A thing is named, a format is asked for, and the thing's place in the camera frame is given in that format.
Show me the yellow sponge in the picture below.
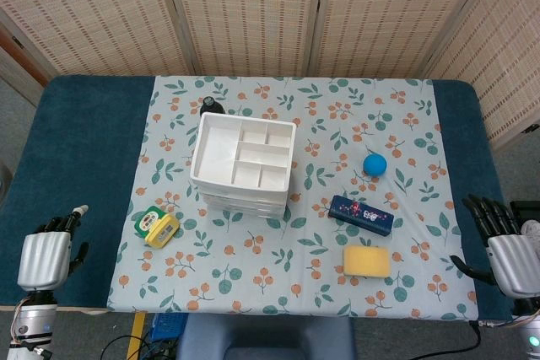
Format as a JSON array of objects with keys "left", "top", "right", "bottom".
[{"left": 342, "top": 244, "right": 392, "bottom": 279}]

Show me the yellow green lidded container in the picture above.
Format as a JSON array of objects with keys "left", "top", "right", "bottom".
[{"left": 133, "top": 204, "right": 181, "bottom": 249}]

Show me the white compartment tray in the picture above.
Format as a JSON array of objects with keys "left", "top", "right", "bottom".
[{"left": 188, "top": 111, "right": 297, "bottom": 218}]

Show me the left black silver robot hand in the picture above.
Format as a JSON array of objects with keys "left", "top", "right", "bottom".
[{"left": 16, "top": 203, "right": 90, "bottom": 293}]

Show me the dark blue rectangular box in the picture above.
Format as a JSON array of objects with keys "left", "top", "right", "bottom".
[{"left": 327, "top": 194, "right": 396, "bottom": 238}]

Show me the black capped bottle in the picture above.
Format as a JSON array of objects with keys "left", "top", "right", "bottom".
[{"left": 198, "top": 95, "right": 224, "bottom": 119}]

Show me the blue ball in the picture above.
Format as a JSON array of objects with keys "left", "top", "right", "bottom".
[{"left": 362, "top": 153, "right": 388, "bottom": 179}]

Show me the blue plastic crate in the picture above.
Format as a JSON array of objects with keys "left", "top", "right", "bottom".
[{"left": 151, "top": 313, "right": 187, "bottom": 342}]

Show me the teal table cover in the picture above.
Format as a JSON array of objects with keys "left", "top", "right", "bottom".
[{"left": 0, "top": 75, "right": 527, "bottom": 314}]

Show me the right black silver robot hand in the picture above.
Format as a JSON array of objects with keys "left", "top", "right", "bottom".
[{"left": 449, "top": 194, "right": 540, "bottom": 300}]

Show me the brown wooden door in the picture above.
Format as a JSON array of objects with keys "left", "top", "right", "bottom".
[{"left": 0, "top": 22, "right": 50, "bottom": 87}]

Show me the woven folding screen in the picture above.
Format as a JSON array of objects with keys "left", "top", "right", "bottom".
[{"left": 0, "top": 0, "right": 540, "bottom": 150}]

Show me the floral print tablecloth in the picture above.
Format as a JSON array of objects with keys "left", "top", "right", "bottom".
[{"left": 105, "top": 75, "right": 480, "bottom": 321}]

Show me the blue chair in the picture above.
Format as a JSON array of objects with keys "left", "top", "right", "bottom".
[{"left": 175, "top": 316, "right": 358, "bottom": 360}]

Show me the black floor cable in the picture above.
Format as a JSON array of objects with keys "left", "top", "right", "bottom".
[{"left": 100, "top": 333, "right": 178, "bottom": 360}]

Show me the cable with metal connector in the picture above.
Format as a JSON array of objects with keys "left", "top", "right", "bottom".
[{"left": 463, "top": 320, "right": 514, "bottom": 360}]

